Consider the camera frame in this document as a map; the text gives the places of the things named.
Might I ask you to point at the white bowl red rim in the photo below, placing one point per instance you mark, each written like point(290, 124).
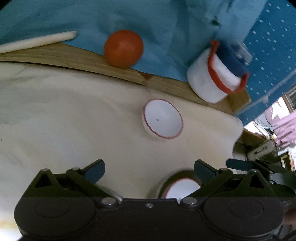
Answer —
point(178, 185)
point(162, 120)

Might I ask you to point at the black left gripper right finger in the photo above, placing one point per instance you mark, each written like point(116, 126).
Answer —
point(212, 181)

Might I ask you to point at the wooden cutting board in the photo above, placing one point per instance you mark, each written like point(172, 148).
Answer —
point(66, 56)

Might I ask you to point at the red tomato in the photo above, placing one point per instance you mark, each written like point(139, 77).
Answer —
point(123, 49)

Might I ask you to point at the cream table cloth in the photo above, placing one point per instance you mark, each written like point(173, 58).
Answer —
point(59, 119)

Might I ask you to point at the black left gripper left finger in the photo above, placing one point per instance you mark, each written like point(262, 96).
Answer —
point(83, 181)

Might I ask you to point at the blue cloth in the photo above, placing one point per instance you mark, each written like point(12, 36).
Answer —
point(174, 32)

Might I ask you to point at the steel plate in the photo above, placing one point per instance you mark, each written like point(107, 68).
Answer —
point(110, 192)

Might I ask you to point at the blue dotted panel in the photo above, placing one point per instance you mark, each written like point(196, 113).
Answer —
point(271, 42)

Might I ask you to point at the person right hand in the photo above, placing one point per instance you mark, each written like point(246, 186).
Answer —
point(290, 217)

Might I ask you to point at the white container red blue lid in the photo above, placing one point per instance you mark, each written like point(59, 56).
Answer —
point(219, 71)

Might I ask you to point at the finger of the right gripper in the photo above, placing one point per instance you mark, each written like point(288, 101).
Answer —
point(257, 164)

